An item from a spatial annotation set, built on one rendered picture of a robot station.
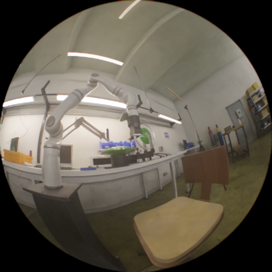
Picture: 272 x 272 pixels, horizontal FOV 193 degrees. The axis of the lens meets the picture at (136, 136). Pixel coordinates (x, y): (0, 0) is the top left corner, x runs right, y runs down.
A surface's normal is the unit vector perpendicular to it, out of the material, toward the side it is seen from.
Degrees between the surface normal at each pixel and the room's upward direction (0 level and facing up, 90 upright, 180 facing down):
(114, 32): 180
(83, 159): 90
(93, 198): 90
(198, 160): 90
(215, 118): 90
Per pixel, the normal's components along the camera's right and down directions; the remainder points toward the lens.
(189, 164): -0.84, -0.02
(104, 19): 0.18, 0.94
